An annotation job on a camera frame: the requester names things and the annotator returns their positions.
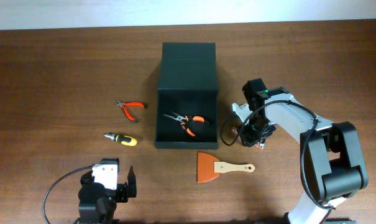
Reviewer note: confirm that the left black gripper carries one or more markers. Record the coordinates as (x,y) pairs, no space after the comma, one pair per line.
(124,193)

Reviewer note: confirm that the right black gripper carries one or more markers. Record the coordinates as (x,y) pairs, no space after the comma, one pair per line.
(250,138)

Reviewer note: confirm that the yellow black stubby screwdriver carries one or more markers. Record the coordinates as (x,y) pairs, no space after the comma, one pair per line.
(123,139)

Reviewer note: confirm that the orange scraper wooden handle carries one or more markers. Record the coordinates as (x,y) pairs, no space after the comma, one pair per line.
(209,167)

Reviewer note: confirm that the red handled cutting pliers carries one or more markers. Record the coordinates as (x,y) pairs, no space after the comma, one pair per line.
(124,106)

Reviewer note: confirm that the orange black needle-nose pliers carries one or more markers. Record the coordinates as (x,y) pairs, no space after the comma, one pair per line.
(187,120)

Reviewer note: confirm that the black cardboard box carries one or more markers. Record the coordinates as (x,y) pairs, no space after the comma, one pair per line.
(187,85)

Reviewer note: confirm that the orange socket bit rail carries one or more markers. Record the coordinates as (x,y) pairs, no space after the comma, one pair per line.
(234,129)

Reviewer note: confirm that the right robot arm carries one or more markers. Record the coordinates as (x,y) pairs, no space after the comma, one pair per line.
(332,167)

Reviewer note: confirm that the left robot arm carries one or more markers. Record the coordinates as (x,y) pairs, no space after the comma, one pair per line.
(100,213)

